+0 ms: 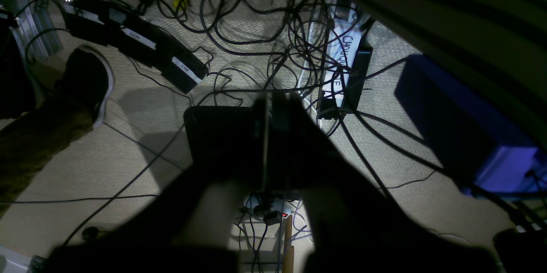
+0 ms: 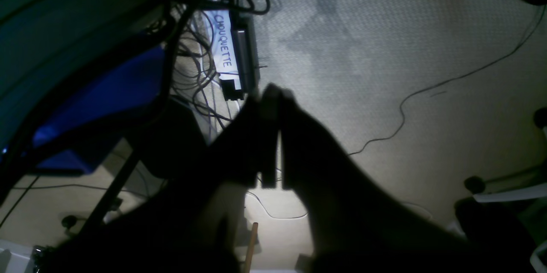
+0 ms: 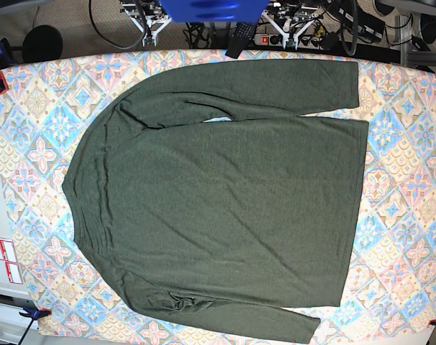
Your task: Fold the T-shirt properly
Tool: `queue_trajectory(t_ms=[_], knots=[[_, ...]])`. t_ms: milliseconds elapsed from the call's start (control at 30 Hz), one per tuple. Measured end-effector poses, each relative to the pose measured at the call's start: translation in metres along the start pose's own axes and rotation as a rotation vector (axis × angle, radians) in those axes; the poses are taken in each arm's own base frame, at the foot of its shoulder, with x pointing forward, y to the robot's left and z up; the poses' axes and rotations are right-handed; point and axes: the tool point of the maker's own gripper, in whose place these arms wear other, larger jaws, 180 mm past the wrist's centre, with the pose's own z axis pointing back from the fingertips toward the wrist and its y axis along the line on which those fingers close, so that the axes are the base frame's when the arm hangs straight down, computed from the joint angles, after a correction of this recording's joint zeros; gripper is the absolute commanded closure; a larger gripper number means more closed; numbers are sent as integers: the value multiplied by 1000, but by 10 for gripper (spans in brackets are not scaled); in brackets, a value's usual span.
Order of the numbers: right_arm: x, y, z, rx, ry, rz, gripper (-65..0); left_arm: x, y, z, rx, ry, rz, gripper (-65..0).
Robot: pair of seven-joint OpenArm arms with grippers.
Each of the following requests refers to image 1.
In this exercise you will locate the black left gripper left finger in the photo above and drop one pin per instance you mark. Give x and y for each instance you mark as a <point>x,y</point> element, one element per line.
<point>186,229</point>

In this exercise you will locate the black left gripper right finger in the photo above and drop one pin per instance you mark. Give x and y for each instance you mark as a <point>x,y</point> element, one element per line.
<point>356,229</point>

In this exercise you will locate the small white power strip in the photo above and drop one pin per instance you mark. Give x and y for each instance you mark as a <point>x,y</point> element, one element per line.
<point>267,210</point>

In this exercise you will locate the black flat box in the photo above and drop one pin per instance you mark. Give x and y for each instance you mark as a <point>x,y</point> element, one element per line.
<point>222,134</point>

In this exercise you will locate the blue plastic box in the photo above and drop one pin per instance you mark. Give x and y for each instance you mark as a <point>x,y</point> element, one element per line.
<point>468,135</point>

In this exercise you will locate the black box white label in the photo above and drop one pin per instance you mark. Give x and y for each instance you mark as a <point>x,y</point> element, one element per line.
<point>349,56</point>

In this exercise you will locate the black shoe white sole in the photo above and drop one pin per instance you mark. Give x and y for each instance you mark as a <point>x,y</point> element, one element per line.
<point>89,78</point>

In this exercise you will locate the black power adapter brick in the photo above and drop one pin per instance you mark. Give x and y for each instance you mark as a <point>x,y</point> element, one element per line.
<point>109,24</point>

